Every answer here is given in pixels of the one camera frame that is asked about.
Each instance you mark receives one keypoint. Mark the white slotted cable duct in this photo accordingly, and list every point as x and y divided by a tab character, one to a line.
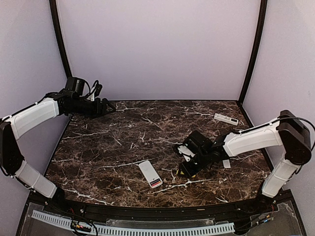
136	228

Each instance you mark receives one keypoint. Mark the right black frame post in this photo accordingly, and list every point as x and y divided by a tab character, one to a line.
255	49

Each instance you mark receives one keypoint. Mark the yellow handle screwdriver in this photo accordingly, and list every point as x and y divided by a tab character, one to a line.
179	173

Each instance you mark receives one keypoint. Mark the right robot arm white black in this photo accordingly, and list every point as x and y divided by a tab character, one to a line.
286	130

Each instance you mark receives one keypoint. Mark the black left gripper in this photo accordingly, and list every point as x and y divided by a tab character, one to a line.
98	111

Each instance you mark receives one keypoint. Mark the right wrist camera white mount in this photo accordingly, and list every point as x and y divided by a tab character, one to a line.
182	150

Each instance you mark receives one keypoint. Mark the grey battery cover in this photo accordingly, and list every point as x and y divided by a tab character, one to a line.
226	164

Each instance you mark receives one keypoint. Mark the left black frame post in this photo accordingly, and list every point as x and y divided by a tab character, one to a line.
59	37

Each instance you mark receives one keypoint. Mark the white remote control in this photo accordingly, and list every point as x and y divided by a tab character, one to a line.
226	119

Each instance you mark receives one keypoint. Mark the grey remote control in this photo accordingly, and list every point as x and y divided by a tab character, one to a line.
148	171

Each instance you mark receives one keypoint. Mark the black frame post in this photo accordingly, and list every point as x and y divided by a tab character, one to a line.
59	37
255	49

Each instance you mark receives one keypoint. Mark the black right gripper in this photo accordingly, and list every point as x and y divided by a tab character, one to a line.
188	172

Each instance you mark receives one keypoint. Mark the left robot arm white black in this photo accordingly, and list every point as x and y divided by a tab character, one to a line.
21	140

